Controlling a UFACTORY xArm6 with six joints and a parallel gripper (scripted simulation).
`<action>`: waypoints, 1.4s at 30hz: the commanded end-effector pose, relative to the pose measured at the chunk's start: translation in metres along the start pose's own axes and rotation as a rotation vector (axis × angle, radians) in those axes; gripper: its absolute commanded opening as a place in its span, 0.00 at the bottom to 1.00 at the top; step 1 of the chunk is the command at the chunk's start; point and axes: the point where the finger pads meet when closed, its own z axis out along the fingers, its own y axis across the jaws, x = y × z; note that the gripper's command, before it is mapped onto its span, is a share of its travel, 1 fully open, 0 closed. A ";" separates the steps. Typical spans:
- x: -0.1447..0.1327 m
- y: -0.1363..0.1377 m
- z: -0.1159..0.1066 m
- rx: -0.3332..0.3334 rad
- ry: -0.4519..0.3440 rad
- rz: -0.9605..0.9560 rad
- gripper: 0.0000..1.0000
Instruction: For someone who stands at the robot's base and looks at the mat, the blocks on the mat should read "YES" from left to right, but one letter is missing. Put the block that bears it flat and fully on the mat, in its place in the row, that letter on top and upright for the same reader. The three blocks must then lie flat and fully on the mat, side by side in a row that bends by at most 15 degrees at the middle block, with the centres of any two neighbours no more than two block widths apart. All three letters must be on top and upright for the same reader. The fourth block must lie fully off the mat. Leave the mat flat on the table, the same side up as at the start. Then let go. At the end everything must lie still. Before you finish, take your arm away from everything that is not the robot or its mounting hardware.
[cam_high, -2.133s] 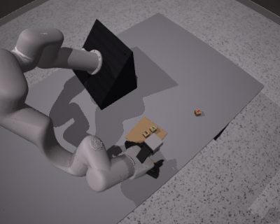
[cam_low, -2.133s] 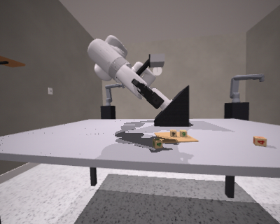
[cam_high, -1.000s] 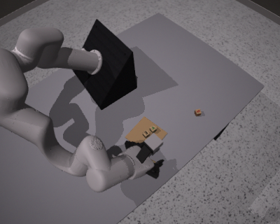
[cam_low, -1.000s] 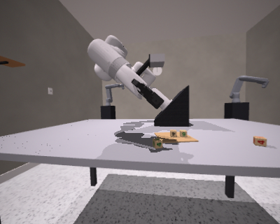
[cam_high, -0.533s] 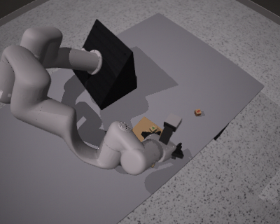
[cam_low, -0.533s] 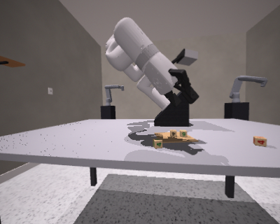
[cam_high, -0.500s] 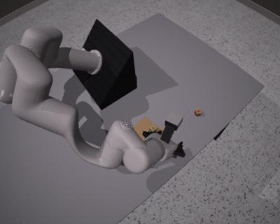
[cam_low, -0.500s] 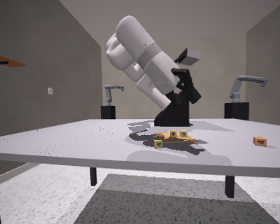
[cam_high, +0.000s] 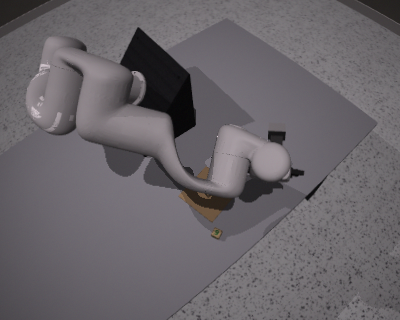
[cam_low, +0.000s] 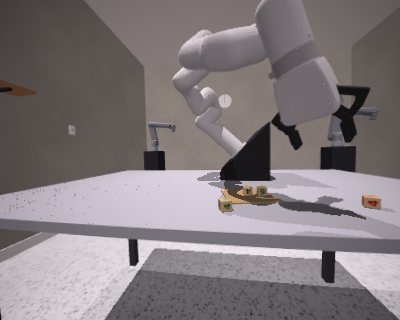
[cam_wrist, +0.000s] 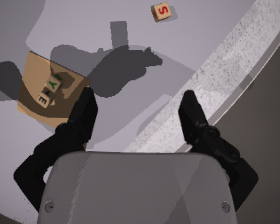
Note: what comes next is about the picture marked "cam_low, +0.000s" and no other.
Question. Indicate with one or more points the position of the tan flat mat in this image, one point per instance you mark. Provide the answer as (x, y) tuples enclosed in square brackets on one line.
[(237, 197)]

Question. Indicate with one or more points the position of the tan letter block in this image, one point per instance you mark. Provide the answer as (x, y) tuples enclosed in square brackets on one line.
[(261, 190), (247, 190), (225, 204), (371, 201)]

